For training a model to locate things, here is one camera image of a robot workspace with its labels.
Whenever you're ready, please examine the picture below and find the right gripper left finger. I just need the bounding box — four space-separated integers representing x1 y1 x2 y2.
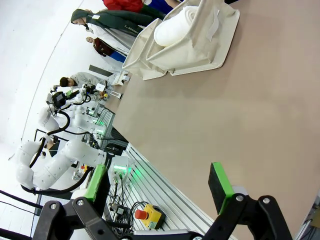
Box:
32 163 141 240

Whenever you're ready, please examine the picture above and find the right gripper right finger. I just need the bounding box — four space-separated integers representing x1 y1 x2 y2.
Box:
199 161 293 240

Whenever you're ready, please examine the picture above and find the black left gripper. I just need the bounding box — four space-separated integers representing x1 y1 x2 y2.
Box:
51 91 68 110

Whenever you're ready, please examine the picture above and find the white towel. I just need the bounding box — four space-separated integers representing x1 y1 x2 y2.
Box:
153 6 201 48

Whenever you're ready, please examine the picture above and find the man in gray top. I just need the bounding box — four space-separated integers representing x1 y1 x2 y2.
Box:
59 71 108 88

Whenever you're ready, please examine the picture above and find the metal equipment cabinet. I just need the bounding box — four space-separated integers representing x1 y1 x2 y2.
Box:
84 104 116 151

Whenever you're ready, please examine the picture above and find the white clamp device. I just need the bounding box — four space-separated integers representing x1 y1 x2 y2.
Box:
113 70 131 87

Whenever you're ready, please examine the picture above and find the yellow emergency stop button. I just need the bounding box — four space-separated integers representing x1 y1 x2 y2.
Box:
134 203 166 230

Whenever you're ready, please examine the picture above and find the maroon garment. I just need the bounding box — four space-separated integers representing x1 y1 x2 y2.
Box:
86 36 114 58

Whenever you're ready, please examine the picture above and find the blue garment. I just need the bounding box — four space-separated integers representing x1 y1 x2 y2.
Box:
111 50 127 63

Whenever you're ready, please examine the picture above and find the gray fabric garment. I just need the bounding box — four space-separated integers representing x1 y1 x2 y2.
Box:
86 22 137 57

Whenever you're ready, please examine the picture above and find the cream fabric basket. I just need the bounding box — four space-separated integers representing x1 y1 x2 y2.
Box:
146 0 241 77
121 17 168 81

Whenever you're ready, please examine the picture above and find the person in dark green jacket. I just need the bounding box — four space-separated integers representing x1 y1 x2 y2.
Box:
70 8 156 38

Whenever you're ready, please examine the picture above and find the red garment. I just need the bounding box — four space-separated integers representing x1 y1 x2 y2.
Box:
103 0 145 13

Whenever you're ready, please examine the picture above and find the black cable bundle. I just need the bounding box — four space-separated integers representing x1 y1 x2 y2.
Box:
106 174 151 232

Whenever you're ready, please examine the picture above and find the black left arm hose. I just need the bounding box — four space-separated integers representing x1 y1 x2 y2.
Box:
21 109 95 196

